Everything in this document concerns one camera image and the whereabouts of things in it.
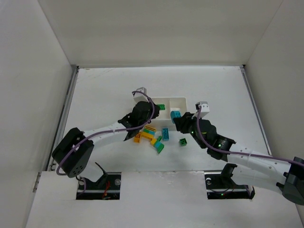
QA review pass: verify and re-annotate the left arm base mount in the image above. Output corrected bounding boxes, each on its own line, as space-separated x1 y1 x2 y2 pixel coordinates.
76 162 122 200

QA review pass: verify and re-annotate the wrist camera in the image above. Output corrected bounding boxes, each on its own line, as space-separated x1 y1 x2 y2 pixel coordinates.
132 87 148 103
194 101 209 118

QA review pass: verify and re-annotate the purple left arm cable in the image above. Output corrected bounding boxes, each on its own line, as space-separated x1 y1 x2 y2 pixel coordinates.
55 90 156 176

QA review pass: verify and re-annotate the green blue yellow lego stack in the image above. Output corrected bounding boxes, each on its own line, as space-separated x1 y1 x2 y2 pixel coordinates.
150 136 164 154

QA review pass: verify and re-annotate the white three-compartment tray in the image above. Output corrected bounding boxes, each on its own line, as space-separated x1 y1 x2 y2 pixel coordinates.
149 96 189 126

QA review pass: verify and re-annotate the small green lego cube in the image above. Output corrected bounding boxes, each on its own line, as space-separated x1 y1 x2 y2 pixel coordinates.
179 138 187 146

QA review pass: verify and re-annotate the long yellow lego brick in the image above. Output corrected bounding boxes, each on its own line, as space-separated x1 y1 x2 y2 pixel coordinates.
141 132 154 141

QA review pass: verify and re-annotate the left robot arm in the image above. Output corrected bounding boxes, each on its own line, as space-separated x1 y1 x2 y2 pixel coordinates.
52 101 160 182

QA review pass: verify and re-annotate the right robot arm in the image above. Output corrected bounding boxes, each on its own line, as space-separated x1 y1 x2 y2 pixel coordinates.
171 111 304 205

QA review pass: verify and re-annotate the green lego plate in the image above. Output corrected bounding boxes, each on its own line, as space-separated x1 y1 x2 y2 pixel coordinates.
157 104 166 111

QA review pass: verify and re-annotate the yellow rounded lego brick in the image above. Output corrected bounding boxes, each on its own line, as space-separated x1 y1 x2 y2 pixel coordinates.
133 132 141 143

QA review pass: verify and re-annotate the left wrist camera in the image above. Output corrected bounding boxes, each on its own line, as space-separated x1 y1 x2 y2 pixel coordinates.
132 87 148 103

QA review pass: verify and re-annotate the yellow black striped lego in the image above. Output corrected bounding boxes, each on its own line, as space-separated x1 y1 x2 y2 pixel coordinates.
144 125 156 132

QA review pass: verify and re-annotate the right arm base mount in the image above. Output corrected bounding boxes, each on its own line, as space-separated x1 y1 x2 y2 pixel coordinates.
204 163 255 200

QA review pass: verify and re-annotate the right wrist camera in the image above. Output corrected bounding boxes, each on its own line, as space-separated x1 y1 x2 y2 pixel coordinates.
194 101 209 118

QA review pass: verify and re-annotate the blue long lego brick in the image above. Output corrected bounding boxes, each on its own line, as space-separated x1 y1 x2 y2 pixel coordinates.
162 128 170 141

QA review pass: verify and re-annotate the blue curved lego brick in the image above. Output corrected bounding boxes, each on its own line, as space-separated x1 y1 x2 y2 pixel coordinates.
170 110 181 124

